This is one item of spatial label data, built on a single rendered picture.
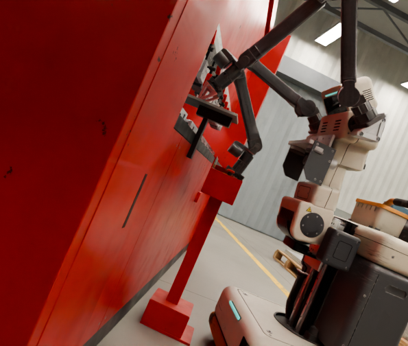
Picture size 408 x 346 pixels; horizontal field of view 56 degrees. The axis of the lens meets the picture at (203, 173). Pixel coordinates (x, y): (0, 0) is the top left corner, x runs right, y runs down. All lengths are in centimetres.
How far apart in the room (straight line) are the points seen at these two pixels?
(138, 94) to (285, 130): 907
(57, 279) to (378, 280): 133
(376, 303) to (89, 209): 135
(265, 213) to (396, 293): 787
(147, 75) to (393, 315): 145
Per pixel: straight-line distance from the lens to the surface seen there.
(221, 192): 175
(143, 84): 48
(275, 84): 193
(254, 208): 938
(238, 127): 375
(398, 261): 168
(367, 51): 1071
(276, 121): 947
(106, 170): 48
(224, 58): 161
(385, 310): 171
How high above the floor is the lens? 74
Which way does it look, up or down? level
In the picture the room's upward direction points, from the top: 24 degrees clockwise
